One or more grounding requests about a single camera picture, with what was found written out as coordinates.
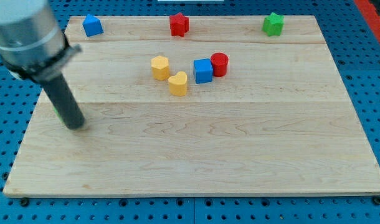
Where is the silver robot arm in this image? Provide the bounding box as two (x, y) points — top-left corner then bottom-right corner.
(0, 0), (82, 83)

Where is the wooden board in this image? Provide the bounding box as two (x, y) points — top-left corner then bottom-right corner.
(4, 16), (380, 198)

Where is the yellow heart block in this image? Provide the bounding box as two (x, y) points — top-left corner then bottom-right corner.
(168, 71), (188, 96)

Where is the blue cube block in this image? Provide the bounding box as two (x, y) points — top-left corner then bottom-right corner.
(193, 58), (213, 84)

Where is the yellow hexagon block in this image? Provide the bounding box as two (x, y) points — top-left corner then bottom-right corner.
(151, 55), (170, 81)

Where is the red cylinder block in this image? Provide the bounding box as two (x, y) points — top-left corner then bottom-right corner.
(210, 52), (229, 77)

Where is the red star block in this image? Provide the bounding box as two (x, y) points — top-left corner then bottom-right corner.
(169, 12), (189, 37)

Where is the green star block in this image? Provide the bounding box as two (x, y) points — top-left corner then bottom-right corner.
(262, 12), (285, 36)

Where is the blue pentagon block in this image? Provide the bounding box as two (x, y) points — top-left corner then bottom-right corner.
(82, 14), (103, 37)

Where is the green block behind tool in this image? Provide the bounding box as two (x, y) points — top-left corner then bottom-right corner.
(53, 107), (63, 122)

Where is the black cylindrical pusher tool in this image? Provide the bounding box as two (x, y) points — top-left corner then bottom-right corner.
(40, 73), (85, 130)

